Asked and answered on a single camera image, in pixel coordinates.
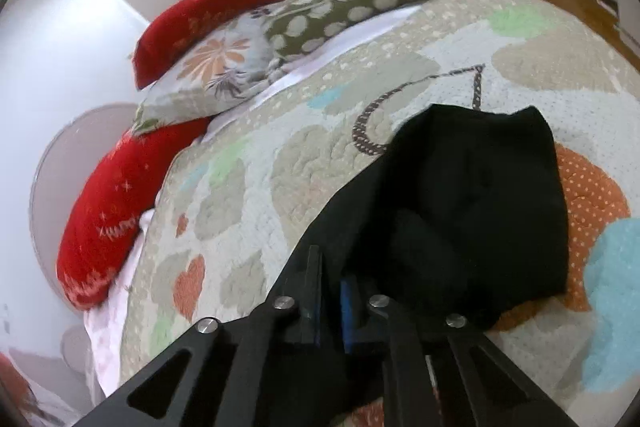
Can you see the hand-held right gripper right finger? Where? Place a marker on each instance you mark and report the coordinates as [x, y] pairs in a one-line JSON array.
[[352, 317]]

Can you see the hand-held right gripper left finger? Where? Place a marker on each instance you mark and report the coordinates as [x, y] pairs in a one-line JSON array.
[[316, 317]]

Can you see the black pants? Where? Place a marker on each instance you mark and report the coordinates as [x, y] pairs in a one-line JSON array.
[[475, 207]]

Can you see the heart-patterned quilt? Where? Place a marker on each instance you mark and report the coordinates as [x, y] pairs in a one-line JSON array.
[[300, 167]]

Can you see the floral grey pillow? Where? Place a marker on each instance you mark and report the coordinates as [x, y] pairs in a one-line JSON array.
[[210, 67]]

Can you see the round white headboard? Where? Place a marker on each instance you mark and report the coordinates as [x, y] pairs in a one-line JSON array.
[[65, 167]]

